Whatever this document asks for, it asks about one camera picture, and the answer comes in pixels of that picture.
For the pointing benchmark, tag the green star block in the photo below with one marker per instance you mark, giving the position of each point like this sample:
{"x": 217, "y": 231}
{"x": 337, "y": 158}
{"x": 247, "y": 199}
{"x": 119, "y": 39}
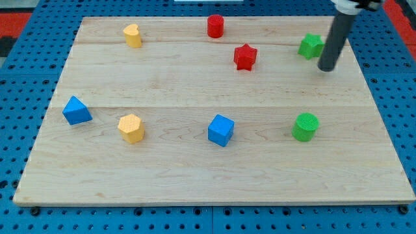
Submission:
{"x": 311, "y": 46}

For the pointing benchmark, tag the yellow hexagon block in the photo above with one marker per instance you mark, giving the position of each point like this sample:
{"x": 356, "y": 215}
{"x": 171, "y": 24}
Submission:
{"x": 131, "y": 128}

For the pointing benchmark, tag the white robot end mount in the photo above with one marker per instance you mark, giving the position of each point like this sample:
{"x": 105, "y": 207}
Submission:
{"x": 354, "y": 7}

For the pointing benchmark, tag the wooden board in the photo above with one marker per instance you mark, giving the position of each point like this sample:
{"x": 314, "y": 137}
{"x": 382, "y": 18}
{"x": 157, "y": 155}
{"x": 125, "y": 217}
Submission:
{"x": 177, "y": 82}

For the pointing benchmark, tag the red star block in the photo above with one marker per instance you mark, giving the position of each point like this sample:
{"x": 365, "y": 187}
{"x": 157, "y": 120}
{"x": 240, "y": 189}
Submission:
{"x": 245, "y": 57}

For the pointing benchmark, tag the blue triangle block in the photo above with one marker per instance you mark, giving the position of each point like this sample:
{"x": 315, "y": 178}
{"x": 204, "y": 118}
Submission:
{"x": 76, "y": 112}

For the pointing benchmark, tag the blue cube block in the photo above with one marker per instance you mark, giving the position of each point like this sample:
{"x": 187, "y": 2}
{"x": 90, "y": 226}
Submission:
{"x": 220, "y": 130}

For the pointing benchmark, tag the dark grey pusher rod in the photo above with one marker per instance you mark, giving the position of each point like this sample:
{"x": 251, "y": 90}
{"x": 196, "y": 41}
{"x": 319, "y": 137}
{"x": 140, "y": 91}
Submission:
{"x": 337, "y": 35}

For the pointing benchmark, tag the yellow heart block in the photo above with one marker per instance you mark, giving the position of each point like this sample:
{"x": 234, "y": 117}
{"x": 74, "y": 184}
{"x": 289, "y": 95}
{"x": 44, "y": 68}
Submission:
{"x": 132, "y": 36}

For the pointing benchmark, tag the green cylinder block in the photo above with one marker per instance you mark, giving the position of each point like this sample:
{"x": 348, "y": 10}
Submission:
{"x": 305, "y": 127}

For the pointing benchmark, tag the red cylinder block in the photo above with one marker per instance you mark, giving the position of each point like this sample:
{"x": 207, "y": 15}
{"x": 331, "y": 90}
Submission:
{"x": 215, "y": 26}

